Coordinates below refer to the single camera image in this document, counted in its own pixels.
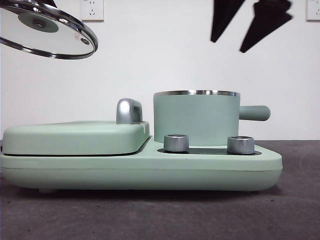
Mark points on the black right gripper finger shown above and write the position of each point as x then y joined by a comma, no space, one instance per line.
222,17
267,22

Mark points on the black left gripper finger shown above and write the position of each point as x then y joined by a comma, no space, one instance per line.
53,2

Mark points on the glass lid with green knob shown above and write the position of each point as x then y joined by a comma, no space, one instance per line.
37,23

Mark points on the silver control knob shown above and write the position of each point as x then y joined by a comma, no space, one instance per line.
240,145
176,143

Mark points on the mint green griddle cover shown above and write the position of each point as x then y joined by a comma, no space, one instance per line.
62,140

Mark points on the mint green breakfast machine base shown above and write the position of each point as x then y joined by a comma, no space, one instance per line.
75,172

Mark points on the white wall socket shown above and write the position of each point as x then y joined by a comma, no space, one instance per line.
93,11
313,11

